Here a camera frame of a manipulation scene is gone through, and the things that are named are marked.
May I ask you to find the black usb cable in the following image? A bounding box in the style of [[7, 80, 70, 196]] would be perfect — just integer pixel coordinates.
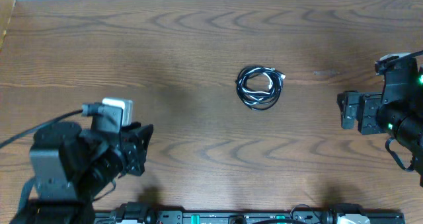
[[235, 65, 286, 112]]

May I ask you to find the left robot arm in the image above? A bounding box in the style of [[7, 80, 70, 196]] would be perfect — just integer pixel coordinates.
[[12, 122, 153, 223]]

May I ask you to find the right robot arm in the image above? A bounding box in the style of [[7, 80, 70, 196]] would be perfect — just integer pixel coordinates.
[[336, 52, 422, 175]]

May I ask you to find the clear tape strip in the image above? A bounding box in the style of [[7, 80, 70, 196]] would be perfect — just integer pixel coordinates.
[[313, 69, 340, 76]]

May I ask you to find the cardboard panel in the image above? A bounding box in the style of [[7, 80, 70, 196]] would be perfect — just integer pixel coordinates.
[[0, 0, 16, 46]]

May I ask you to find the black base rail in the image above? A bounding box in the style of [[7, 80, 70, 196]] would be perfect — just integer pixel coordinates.
[[94, 202, 406, 224]]

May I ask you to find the right camera black cable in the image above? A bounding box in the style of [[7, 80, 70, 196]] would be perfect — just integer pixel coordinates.
[[375, 50, 423, 73]]

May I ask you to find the camera black cable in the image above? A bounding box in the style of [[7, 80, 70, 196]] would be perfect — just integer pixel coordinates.
[[0, 102, 110, 149], [375, 50, 423, 73]]

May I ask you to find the left camera black cable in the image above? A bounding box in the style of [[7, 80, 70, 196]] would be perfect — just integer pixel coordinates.
[[0, 102, 110, 149]]

